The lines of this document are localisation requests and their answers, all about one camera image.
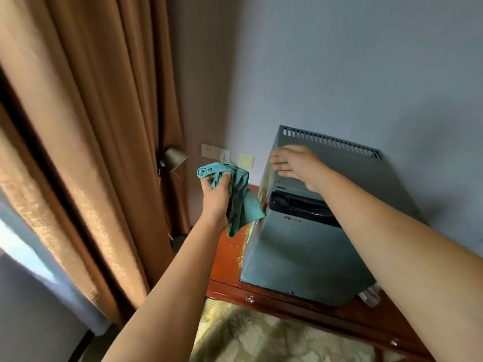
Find person's right hand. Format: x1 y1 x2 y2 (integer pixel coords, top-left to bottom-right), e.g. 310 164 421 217
269 145 334 194

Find person's left hand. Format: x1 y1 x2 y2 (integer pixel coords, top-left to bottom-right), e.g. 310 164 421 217
199 172 233 227

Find green blue cleaning cloth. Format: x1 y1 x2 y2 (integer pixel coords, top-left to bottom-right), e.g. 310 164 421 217
197 161 266 238

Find grey mini fridge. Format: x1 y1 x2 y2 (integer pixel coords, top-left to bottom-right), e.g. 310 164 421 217
239 125 427 307

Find clear plastic water bottles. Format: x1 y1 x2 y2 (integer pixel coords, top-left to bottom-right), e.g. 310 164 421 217
357 282 382 308

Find person's left forearm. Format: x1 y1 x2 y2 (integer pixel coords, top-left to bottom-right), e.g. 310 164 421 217
102 218 227 362

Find person's right forearm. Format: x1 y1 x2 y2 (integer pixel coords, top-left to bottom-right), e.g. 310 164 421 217
315 171 483 362

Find grey metal lamp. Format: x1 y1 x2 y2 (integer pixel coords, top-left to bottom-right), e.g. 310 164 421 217
156 147 188 242

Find brown curtain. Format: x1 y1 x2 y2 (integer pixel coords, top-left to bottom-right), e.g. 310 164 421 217
0 0 191 325

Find white sheer curtain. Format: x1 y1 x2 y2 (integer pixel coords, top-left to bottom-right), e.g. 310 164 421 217
0 192 110 336

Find white wall socket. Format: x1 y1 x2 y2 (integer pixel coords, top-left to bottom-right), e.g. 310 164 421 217
200 143 231 162

